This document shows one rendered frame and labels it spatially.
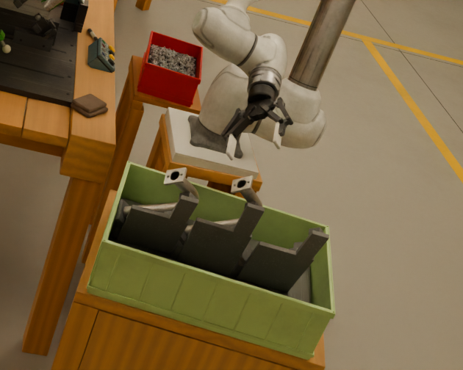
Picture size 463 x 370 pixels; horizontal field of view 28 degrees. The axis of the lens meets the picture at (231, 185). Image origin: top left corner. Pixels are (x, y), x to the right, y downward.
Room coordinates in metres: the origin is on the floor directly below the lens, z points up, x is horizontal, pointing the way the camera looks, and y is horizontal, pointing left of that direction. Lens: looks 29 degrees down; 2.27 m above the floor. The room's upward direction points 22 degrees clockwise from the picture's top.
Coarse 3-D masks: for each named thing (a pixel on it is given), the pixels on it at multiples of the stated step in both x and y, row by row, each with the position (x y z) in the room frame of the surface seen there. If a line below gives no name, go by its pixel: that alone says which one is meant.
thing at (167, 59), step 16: (160, 48) 3.28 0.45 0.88; (176, 48) 3.34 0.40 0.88; (192, 48) 3.35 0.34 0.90; (144, 64) 3.04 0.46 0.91; (160, 64) 3.14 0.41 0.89; (176, 64) 3.19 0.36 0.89; (192, 64) 3.27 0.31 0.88; (144, 80) 3.03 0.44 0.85; (160, 80) 3.04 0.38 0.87; (176, 80) 3.05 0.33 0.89; (192, 80) 3.06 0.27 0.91; (160, 96) 3.04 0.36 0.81; (176, 96) 3.05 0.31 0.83; (192, 96) 3.06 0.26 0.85
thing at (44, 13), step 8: (0, 0) 2.87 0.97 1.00; (8, 0) 2.88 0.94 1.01; (32, 0) 2.91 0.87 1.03; (40, 0) 2.92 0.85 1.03; (8, 8) 2.88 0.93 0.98; (16, 8) 2.88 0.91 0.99; (24, 8) 2.90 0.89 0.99; (32, 8) 2.91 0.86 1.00; (40, 8) 2.91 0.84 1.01; (48, 16) 2.92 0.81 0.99
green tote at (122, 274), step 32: (128, 192) 2.25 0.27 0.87; (160, 192) 2.26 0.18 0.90; (224, 192) 2.29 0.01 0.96; (288, 224) 2.31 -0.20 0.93; (320, 224) 2.33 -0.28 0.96; (96, 256) 1.89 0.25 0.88; (128, 256) 1.86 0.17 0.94; (320, 256) 2.24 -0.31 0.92; (96, 288) 1.85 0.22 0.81; (128, 288) 1.86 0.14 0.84; (160, 288) 1.87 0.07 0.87; (192, 288) 1.88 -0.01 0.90; (224, 288) 1.89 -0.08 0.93; (256, 288) 1.90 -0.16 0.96; (320, 288) 2.10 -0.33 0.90; (192, 320) 1.88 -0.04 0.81; (224, 320) 1.90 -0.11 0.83; (256, 320) 1.91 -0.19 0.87; (288, 320) 1.92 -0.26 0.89; (320, 320) 1.93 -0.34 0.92; (288, 352) 1.92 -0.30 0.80
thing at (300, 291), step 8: (128, 200) 2.23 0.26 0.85; (192, 224) 2.25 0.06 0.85; (112, 240) 2.02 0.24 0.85; (136, 248) 2.03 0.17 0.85; (144, 248) 2.04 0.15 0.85; (160, 256) 2.04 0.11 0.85; (168, 256) 2.05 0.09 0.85; (304, 272) 2.23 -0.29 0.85; (240, 280) 2.07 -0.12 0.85; (304, 280) 2.19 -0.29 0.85; (264, 288) 2.08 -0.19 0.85; (296, 288) 2.14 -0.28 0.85; (304, 288) 2.15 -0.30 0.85; (288, 296) 2.09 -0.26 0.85; (296, 296) 2.10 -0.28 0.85; (304, 296) 2.12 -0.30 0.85
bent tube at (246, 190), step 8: (248, 176) 1.99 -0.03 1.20; (232, 184) 1.99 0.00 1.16; (240, 184) 1.99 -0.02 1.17; (248, 184) 1.97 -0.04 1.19; (232, 192) 1.96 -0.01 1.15; (240, 192) 1.98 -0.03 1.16; (248, 192) 1.98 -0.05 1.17; (248, 200) 1.98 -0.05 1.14; (256, 200) 1.99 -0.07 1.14; (224, 224) 2.04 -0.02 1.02; (232, 224) 2.03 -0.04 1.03
